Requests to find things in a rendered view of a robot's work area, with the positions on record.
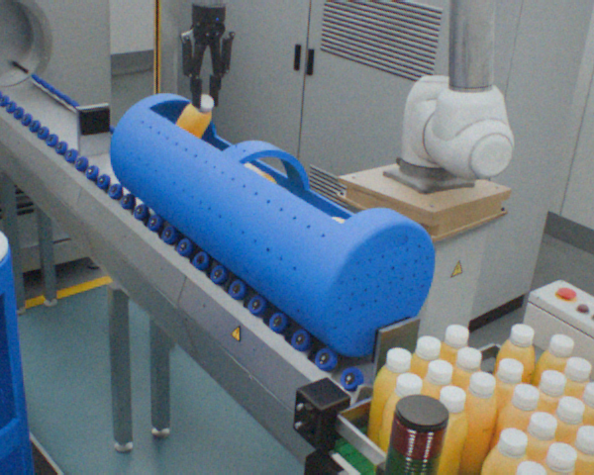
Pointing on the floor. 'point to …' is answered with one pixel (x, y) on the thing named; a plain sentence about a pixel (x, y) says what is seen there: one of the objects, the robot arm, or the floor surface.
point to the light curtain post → (165, 53)
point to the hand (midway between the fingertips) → (205, 92)
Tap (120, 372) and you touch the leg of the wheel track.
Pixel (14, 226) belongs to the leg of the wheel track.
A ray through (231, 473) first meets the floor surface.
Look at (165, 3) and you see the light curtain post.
